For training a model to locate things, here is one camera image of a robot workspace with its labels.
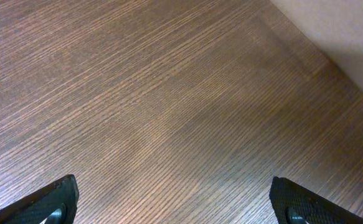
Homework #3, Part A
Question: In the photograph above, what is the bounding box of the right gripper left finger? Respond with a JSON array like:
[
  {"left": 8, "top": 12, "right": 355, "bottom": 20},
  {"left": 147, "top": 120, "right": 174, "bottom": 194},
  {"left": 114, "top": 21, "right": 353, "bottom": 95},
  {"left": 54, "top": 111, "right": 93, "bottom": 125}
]
[{"left": 0, "top": 174, "right": 79, "bottom": 224}]

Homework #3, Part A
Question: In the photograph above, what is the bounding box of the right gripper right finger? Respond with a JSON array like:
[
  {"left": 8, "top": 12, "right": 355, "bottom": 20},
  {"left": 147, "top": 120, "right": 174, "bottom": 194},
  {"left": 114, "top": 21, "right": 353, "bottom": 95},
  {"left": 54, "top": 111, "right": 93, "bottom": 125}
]
[{"left": 269, "top": 177, "right": 363, "bottom": 224}]

